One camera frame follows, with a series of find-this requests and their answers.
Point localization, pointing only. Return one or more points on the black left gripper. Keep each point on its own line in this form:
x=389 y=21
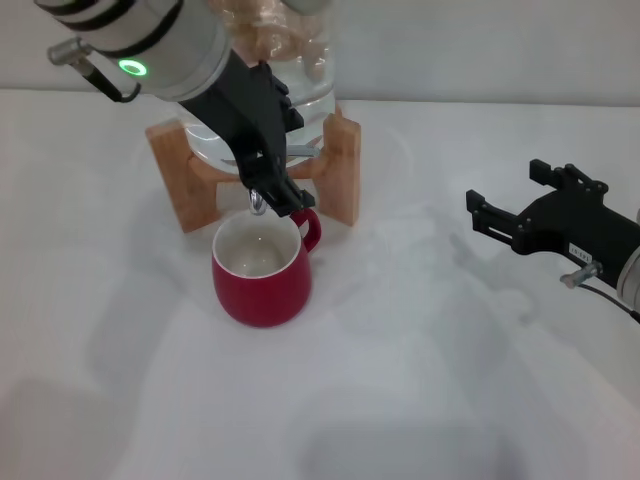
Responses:
x=235 y=110

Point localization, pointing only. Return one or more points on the red ceramic cup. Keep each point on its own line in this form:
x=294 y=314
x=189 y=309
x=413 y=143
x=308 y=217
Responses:
x=260 y=300

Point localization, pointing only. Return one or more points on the chrome faucet tap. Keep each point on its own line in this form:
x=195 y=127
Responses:
x=256 y=204

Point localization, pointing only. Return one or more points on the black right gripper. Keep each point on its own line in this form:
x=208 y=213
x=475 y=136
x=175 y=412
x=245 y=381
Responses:
x=575 y=230

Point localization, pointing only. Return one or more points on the wooden dispenser stand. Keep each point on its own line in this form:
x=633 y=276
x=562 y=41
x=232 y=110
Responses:
x=170 y=165

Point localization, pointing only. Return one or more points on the glass water dispenser jar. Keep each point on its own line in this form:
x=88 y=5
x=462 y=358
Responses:
x=315 y=85

